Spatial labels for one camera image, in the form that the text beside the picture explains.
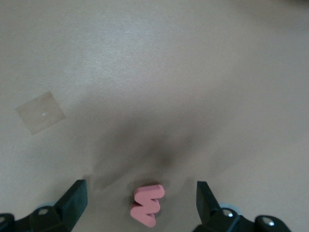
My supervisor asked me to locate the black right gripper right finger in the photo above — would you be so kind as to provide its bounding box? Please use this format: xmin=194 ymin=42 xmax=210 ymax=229
xmin=193 ymin=181 xmax=242 ymax=232

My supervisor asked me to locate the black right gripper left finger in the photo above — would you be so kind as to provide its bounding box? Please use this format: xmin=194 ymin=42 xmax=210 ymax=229
xmin=28 ymin=179 xmax=88 ymax=232

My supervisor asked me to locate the pink foam letter m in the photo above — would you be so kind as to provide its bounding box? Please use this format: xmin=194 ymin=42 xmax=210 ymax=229
xmin=130 ymin=184 xmax=166 ymax=228

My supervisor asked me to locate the clear tape patch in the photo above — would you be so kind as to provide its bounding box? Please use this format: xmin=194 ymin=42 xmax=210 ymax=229
xmin=14 ymin=91 xmax=67 ymax=135

